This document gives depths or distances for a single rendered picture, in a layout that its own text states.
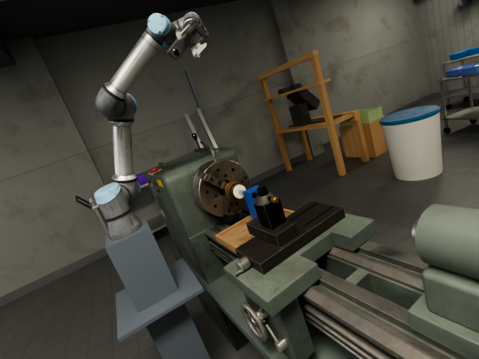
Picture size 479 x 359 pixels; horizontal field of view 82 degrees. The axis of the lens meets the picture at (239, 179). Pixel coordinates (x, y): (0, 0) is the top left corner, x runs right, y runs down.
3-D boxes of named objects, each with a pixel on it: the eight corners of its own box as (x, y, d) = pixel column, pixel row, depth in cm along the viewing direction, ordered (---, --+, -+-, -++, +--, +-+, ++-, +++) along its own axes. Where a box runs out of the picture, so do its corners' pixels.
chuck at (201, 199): (201, 222, 155) (186, 169, 149) (247, 203, 169) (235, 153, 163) (207, 226, 147) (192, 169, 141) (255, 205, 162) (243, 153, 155)
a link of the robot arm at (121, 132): (106, 206, 134) (97, 90, 119) (120, 196, 149) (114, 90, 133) (130, 209, 134) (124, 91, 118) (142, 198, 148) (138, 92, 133)
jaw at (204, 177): (217, 189, 152) (199, 179, 146) (221, 181, 153) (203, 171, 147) (226, 191, 142) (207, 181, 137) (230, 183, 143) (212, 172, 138)
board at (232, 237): (217, 241, 143) (214, 235, 142) (270, 210, 158) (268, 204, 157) (246, 261, 117) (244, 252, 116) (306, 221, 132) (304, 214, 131)
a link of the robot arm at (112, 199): (99, 221, 123) (85, 194, 120) (114, 210, 136) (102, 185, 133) (122, 214, 122) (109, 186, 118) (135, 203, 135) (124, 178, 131)
